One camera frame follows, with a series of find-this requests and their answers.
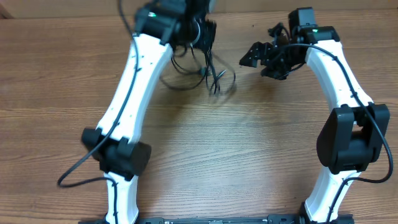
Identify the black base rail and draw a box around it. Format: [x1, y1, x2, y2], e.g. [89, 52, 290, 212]
[77, 213, 355, 224]

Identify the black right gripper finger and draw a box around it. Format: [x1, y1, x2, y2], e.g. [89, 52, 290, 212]
[239, 51, 271, 68]
[244, 42, 275, 58]

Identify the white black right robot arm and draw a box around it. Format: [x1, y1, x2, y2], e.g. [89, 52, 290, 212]
[239, 7, 391, 223]

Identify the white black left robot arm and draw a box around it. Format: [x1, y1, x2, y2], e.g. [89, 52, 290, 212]
[81, 1, 216, 223]

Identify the black USB cable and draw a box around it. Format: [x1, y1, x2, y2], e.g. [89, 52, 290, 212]
[159, 45, 237, 97]

